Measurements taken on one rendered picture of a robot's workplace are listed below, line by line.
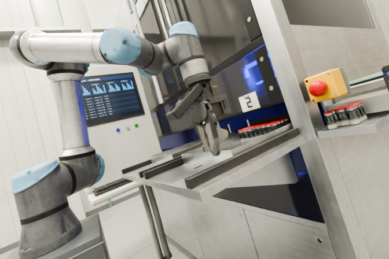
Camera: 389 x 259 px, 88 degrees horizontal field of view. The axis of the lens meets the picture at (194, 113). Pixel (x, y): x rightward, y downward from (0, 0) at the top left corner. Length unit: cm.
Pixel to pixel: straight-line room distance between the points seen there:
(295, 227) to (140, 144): 96
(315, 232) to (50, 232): 77
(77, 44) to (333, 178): 76
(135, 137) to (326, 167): 107
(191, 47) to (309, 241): 72
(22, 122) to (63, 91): 371
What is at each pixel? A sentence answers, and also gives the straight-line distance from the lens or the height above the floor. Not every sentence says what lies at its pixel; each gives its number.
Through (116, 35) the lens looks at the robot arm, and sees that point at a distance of 47.
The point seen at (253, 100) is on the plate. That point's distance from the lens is 75.
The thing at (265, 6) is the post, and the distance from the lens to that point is 72.
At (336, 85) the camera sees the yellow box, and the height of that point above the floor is 99.
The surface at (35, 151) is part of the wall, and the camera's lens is 443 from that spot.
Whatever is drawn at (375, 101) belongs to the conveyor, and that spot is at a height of 92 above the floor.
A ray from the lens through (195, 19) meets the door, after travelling 100.
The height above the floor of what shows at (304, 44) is 114.
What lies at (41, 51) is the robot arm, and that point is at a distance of 68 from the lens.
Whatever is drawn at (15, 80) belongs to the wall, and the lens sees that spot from 472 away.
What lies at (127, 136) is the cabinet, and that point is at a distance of 137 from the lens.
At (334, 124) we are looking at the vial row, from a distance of 65.
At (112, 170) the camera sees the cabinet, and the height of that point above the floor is 88.
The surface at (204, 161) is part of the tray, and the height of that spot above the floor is 89.
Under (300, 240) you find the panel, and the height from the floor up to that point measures 52.
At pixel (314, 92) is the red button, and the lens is 60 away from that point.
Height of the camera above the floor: 100
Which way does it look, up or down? 3 degrees up
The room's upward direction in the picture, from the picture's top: 17 degrees counter-clockwise
